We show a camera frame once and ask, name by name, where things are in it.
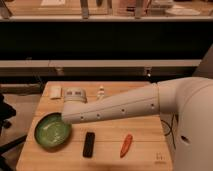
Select green ceramic bowl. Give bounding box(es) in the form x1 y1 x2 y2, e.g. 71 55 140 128
34 112 72 149

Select white glue bottle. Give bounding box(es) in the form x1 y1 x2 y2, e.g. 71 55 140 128
97 86 105 100

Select white sponge block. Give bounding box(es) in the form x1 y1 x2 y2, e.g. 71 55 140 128
50 86 62 99

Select orange plastic carrot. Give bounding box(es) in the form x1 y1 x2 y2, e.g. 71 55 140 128
120 134 133 157

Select black remote control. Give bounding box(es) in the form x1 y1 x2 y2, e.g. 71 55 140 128
83 132 95 158

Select black cable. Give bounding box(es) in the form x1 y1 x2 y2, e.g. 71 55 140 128
161 114 178 151

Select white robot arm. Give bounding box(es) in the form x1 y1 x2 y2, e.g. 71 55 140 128
62 77 213 171

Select black office chair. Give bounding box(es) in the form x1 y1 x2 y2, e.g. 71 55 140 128
0 93 28 171

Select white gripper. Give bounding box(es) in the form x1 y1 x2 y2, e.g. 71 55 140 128
64 87 87 103

